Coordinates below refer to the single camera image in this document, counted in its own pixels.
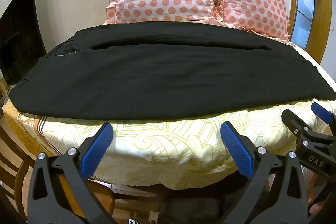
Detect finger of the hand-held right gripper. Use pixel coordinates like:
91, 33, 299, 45
310, 102, 336, 125
281, 109, 317, 141

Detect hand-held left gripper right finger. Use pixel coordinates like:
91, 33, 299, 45
220, 121, 309, 224

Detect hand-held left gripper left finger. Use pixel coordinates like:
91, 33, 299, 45
28, 122, 116, 224

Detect black pants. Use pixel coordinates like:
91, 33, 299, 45
8, 21, 336, 121

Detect person's right hand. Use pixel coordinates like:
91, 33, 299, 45
306, 170, 336, 217

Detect yellow patterned bed sheet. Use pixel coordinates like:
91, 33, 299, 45
2, 39, 336, 191

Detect wooden chair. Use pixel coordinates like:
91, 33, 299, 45
0, 109, 116, 216

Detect glass window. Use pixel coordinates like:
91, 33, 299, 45
290, 0, 315, 49

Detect dark flat panel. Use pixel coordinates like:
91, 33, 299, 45
0, 0, 47, 86

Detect wooden window frame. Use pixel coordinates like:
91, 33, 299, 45
253, 0, 336, 69

